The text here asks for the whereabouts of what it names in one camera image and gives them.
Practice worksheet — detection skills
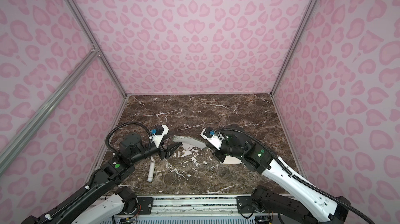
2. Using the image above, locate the green floral letter paper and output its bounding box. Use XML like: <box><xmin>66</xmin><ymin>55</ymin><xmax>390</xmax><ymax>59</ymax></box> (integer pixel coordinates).
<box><xmin>172</xmin><ymin>136</ymin><xmax>207</xmax><ymax>149</ymax></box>

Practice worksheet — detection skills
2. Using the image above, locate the cream white envelope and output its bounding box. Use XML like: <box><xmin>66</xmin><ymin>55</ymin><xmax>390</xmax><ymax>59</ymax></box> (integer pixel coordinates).
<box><xmin>222</xmin><ymin>156</ymin><xmax>242</xmax><ymax>164</ymax></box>

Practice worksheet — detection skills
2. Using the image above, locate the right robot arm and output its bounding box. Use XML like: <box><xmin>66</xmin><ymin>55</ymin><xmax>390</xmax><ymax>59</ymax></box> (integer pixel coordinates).
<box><xmin>201</xmin><ymin>126</ymin><xmax>349</xmax><ymax>224</ymax></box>

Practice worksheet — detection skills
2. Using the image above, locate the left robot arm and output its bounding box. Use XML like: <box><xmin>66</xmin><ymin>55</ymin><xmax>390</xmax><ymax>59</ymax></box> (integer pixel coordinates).
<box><xmin>23</xmin><ymin>133</ymin><xmax>182</xmax><ymax>224</ymax></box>

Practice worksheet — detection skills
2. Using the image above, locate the white glue stick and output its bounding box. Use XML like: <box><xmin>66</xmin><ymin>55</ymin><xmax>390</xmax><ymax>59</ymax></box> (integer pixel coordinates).
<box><xmin>147</xmin><ymin>162</ymin><xmax>155</xmax><ymax>182</ymax></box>

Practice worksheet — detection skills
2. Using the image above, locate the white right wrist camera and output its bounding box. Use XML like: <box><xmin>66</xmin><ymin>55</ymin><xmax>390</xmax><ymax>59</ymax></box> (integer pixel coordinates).
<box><xmin>201</xmin><ymin>127</ymin><xmax>225</xmax><ymax>150</ymax></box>

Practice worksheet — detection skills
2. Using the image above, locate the metal base rail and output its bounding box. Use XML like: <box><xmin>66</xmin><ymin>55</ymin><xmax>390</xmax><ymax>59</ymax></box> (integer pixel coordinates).
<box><xmin>102</xmin><ymin>194</ymin><xmax>280</xmax><ymax>224</ymax></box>

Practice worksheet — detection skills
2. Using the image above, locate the black right corrugated cable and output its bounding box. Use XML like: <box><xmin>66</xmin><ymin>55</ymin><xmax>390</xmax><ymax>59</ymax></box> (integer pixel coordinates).
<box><xmin>215</xmin><ymin>127</ymin><xmax>376</xmax><ymax>224</ymax></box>

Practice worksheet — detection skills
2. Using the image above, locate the aluminium diagonal frame bar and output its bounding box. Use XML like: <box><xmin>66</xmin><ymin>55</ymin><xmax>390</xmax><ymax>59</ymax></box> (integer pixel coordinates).
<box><xmin>1</xmin><ymin>48</ymin><xmax>99</xmax><ymax>175</ymax></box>

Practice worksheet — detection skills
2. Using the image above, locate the aluminium corner frame post right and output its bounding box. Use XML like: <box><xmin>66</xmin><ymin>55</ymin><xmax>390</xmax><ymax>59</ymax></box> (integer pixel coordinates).
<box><xmin>270</xmin><ymin>0</ymin><xmax>320</xmax><ymax>98</ymax></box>

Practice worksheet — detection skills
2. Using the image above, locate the aluminium corner frame post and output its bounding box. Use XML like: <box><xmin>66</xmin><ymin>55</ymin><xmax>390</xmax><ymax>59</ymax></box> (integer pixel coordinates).
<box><xmin>270</xmin><ymin>0</ymin><xmax>320</xmax><ymax>98</ymax></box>
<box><xmin>64</xmin><ymin>0</ymin><xmax>128</xmax><ymax>99</ymax></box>

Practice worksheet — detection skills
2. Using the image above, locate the aluminium corner frame post left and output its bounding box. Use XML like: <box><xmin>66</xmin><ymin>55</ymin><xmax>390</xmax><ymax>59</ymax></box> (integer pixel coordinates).
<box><xmin>64</xmin><ymin>0</ymin><xmax>128</xmax><ymax>99</ymax></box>

